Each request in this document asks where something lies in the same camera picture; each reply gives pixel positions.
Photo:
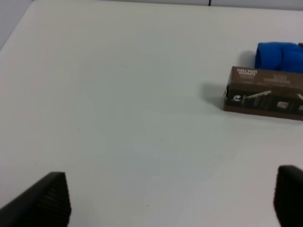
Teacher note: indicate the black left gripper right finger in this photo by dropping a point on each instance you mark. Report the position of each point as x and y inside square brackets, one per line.
[288, 198]

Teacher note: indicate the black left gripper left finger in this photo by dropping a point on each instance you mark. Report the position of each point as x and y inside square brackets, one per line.
[44, 204]

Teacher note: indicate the blue towel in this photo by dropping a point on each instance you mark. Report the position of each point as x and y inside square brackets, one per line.
[278, 56]

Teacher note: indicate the brown coffee capsule box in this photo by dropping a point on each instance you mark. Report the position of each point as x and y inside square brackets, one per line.
[265, 93]

